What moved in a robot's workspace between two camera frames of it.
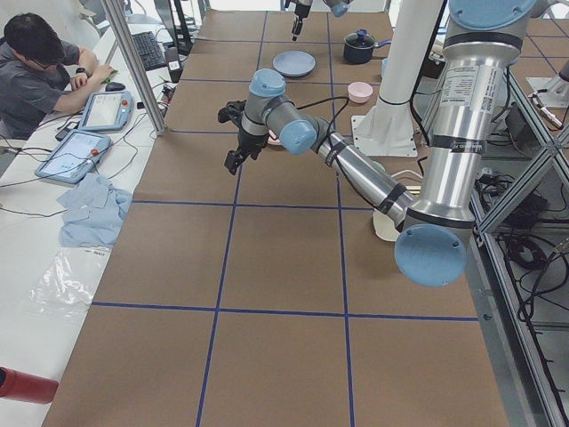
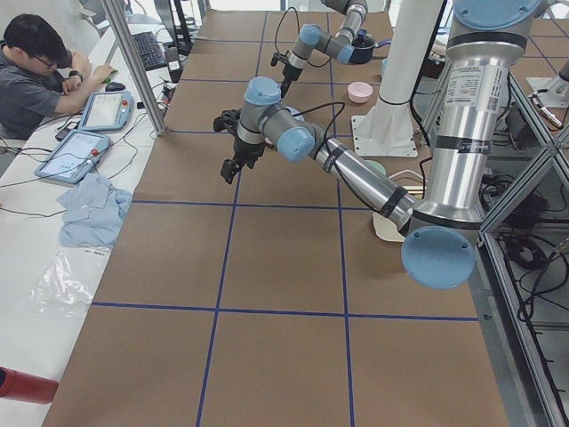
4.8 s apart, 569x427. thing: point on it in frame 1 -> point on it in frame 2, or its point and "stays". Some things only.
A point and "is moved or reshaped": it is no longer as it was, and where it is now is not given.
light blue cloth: x=93 y=211 stays
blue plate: x=293 y=63 is moved or reshaped
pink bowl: x=359 y=92 stays
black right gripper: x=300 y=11 -> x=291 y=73
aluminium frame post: x=116 y=17 stays
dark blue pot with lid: x=358 y=45 stays
